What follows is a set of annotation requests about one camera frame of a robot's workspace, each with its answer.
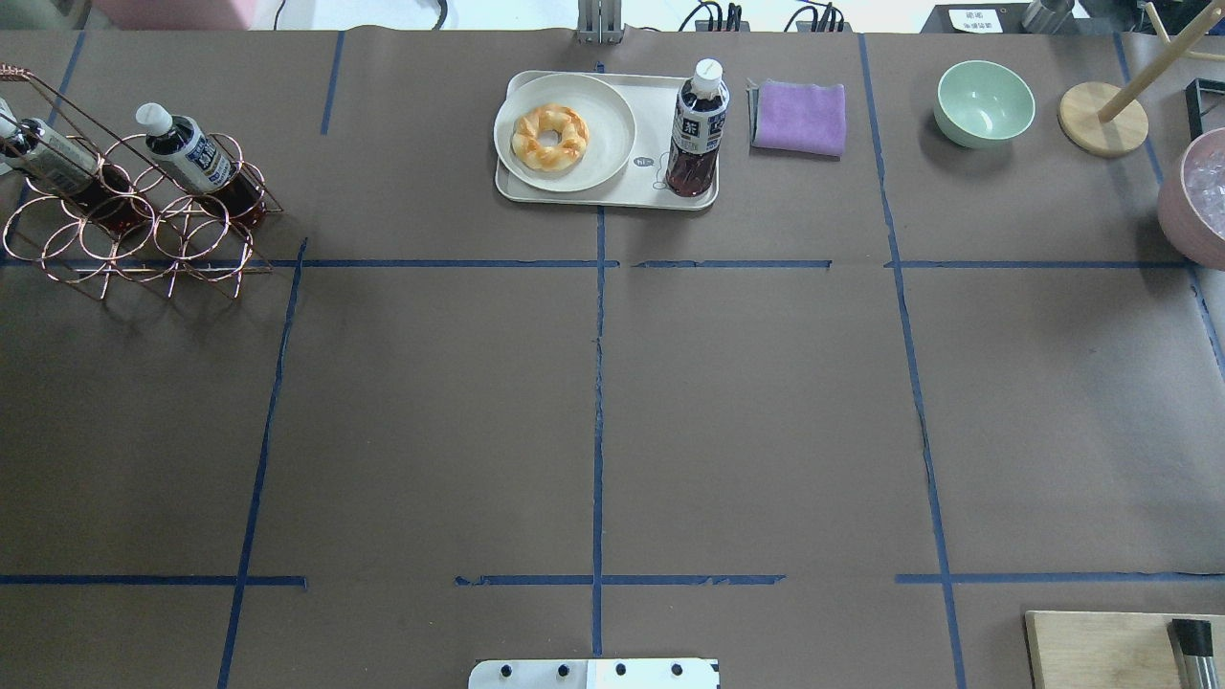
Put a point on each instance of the tea bottle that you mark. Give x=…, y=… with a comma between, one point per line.
x=698, y=125
x=194, y=160
x=62, y=167

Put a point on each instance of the beige tray with bunny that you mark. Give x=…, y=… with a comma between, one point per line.
x=641, y=183

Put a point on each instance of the glazed twisted donut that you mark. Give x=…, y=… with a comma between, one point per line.
x=551, y=138

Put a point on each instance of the beige round plate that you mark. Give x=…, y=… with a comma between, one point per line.
x=613, y=128

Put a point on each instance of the purple folded cloth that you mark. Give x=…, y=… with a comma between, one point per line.
x=798, y=117

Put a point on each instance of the mint green bowl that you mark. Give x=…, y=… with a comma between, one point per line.
x=981, y=104

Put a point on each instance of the wooden cup tree stand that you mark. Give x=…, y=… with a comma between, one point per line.
x=1109, y=121

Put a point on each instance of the wooden cutting board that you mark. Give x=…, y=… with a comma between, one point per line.
x=1108, y=649

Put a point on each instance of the pink bowl of ice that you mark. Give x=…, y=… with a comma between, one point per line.
x=1190, y=232

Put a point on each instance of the pink storage box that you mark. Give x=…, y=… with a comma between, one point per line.
x=179, y=15

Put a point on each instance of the steel muddler black tip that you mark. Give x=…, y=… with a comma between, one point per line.
x=1195, y=650

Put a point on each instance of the aluminium frame post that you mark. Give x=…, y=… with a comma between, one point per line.
x=600, y=22

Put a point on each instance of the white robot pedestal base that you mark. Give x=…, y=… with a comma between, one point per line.
x=649, y=672

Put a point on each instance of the copper wire bottle rack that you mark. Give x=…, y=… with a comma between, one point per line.
x=181, y=242

